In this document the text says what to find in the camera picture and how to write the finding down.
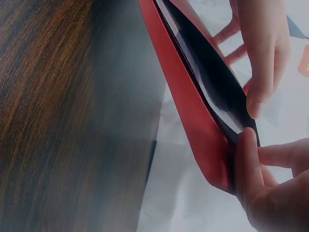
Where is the person's left hand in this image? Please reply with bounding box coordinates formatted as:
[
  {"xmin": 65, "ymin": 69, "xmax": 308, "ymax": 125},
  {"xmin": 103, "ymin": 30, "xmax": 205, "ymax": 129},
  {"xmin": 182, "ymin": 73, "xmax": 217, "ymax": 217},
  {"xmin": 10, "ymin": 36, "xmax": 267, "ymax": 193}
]
[{"xmin": 213, "ymin": 0, "xmax": 292, "ymax": 119}]

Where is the person's right hand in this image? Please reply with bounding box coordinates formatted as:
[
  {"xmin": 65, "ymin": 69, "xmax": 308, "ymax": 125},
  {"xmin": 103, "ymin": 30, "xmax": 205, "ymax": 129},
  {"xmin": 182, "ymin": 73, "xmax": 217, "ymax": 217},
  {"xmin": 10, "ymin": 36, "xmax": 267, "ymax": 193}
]
[{"xmin": 236, "ymin": 127, "xmax": 309, "ymax": 232}]

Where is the black smartphone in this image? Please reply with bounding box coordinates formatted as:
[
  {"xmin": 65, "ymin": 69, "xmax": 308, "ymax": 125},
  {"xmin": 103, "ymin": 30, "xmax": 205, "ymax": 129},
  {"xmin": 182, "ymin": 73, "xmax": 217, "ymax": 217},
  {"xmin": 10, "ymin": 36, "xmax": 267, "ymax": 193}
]
[{"xmin": 152, "ymin": 0, "xmax": 261, "ymax": 147}]

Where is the red phone case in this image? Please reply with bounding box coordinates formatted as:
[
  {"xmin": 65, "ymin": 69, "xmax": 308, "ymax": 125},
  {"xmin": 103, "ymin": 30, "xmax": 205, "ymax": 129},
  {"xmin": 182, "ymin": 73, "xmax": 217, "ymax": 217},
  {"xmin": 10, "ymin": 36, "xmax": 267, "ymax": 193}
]
[{"xmin": 138, "ymin": 0, "xmax": 261, "ymax": 198}]

